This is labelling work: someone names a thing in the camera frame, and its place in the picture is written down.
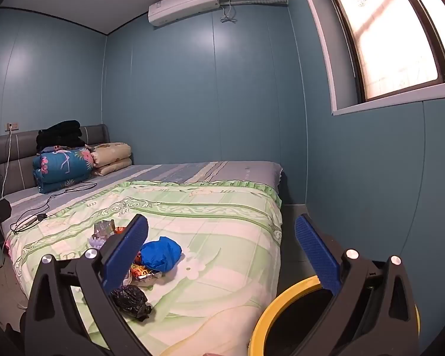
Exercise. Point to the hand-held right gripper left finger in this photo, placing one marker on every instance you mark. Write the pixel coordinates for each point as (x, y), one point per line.
(128, 252)

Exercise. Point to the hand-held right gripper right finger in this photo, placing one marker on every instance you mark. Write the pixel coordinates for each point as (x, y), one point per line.
(317, 254)

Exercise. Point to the red snack wrapper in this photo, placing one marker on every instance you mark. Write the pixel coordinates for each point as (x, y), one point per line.
(141, 272)

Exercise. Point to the purple foam net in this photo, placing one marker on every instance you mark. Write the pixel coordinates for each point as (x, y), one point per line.
(96, 243)

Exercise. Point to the blue plastic bag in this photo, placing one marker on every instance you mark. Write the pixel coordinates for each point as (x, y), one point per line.
(161, 254)

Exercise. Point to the shiny foil wrapper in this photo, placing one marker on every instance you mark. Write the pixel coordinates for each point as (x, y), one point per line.
(104, 228)

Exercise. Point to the black plastic bag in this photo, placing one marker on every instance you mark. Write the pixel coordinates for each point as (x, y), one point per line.
(129, 300)

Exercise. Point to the yellow rimmed black trash bin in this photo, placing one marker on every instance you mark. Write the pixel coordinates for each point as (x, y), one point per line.
(261, 322)

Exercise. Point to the grey bed headboard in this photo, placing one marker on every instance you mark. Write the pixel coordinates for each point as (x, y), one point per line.
(18, 155)

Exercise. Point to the blue floral folded quilt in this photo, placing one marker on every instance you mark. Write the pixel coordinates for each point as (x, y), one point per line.
(59, 167)

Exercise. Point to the green floral blanket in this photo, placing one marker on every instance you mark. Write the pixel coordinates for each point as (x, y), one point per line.
(207, 230)

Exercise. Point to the grey bed with headboard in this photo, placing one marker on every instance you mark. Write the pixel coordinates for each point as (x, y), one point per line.
(170, 172)

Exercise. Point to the beige folded pillows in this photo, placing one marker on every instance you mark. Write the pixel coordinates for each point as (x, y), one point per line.
(111, 155)

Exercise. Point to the black clothes pile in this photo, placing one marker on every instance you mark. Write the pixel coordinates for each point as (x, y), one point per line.
(61, 133)

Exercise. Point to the window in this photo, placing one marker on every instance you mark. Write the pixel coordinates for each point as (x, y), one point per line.
(385, 37)

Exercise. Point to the white air conditioner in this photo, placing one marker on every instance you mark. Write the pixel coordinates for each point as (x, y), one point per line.
(181, 5)

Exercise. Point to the white insulated pipe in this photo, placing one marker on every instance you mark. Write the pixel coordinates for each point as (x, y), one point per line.
(256, 2)

